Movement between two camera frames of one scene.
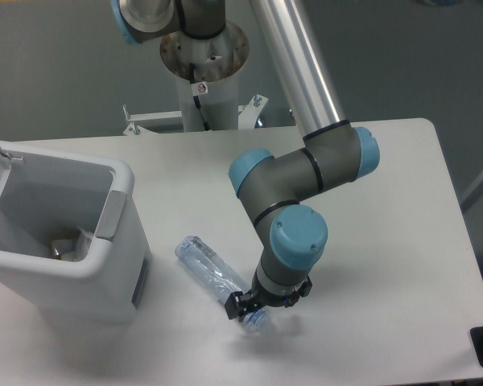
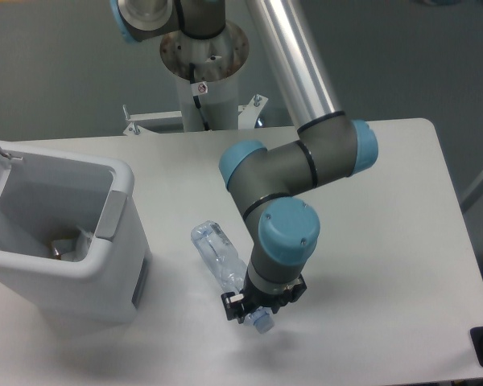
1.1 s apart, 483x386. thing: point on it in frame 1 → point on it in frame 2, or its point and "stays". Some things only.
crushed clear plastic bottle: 213,271 → 228,265
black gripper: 237,304 stays
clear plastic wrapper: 81,248 stays
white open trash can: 63,227 stays
